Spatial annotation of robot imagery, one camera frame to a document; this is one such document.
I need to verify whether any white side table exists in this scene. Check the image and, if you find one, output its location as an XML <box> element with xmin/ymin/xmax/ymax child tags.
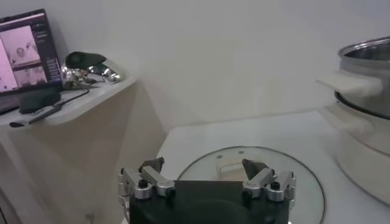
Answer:
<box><xmin>0</xmin><ymin>75</ymin><xmax>167</xmax><ymax>224</ymax></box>

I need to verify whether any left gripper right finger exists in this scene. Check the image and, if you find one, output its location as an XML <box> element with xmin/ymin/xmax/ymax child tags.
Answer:
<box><xmin>241</xmin><ymin>158</ymin><xmax>297</xmax><ymax>202</ymax></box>

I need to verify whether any stainless steel steamer pot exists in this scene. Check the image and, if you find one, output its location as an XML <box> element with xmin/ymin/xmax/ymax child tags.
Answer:
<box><xmin>315</xmin><ymin>36</ymin><xmax>390</xmax><ymax>120</ymax></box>

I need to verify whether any round glass pot lid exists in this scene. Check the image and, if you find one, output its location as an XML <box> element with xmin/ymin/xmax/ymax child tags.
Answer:
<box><xmin>176</xmin><ymin>145</ymin><xmax>327</xmax><ymax>224</ymax></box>

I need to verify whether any open laptop with pink screen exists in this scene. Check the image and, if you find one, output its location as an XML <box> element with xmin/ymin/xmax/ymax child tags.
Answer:
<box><xmin>0</xmin><ymin>8</ymin><xmax>64</xmax><ymax>116</ymax></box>

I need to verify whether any cream electric cooker base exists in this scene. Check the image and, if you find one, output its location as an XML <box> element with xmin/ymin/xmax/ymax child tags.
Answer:
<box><xmin>318</xmin><ymin>102</ymin><xmax>390</xmax><ymax>206</ymax></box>

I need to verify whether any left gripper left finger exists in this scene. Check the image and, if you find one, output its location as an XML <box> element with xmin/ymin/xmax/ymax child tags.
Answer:
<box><xmin>117</xmin><ymin>156</ymin><xmax>177</xmax><ymax>201</ymax></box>

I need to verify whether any grey USB adapter stick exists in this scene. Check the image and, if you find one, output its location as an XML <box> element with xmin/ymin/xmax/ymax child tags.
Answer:
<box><xmin>9</xmin><ymin>103</ymin><xmax>63</xmax><ymax>128</ymax></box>

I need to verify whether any thin black desk cable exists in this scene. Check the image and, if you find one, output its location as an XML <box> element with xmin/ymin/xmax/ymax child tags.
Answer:
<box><xmin>57</xmin><ymin>88</ymin><xmax>91</xmax><ymax>107</ymax></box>

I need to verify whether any shiny chrome domed device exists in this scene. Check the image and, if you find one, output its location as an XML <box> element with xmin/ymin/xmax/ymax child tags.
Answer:
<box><xmin>60</xmin><ymin>51</ymin><xmax>124</xmax><ymax>89</ymax></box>

